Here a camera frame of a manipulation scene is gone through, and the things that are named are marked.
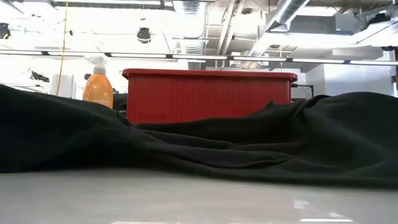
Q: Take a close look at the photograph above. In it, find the orange spray bottle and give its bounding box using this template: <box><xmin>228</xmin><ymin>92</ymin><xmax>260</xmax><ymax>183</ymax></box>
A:
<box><xmin>81</xmin><ymin>55</ymin><xmax>114</xmax><ymax>110</ymax></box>

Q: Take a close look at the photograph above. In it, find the yellow hanging cable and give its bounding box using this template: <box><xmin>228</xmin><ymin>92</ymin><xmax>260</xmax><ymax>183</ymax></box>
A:
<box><xmin>55</xmin><ymin>0</ymin><xmax>70</xmax><ymax>97</ymax></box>

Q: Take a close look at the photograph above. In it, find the black framed board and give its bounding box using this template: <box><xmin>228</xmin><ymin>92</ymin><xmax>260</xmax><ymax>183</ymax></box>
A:
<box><xmin>291</xmin><ymin>83</ymin><xmax>315</xmax><ymax>101</ymax></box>

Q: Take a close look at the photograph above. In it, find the long ceiling light strip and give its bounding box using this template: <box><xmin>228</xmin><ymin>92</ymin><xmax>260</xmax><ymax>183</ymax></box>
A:
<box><xmin>0</xmin><ymin>49</ymin><xmax>398</xmax><ymax>67</ymax></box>

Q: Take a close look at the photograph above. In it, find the red plastic laundry basket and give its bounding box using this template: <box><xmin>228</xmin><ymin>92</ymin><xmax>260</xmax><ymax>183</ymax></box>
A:
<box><xmin>121</xmin><ymin>68</ymin><xmax>299</xmax><ymax>126</ymax></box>

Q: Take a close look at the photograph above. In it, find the black garment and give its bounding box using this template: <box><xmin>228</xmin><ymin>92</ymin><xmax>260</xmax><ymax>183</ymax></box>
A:
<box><xmin>0</xmin><ymin>83</ymin><xmax>398</xmax><ymax>190</ymax></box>

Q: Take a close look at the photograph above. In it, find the silver ventilation duct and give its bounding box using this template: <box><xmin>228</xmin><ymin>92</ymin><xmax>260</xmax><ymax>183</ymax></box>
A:
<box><xmin>247</xmin><ymin>0</ymin><xmax>312</xmax><ymax>58</ymax></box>

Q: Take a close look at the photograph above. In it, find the black ceiling dome camera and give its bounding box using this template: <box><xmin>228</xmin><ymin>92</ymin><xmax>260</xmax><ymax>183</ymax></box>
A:
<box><xmin>0</xmin><ymin>22</ymin><xmax>11</xmax><ymax>40</ymax></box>
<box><xmin>136</xmin><ymin>27</ymin><xmax>152</xmax><ymax>45</ymax></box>

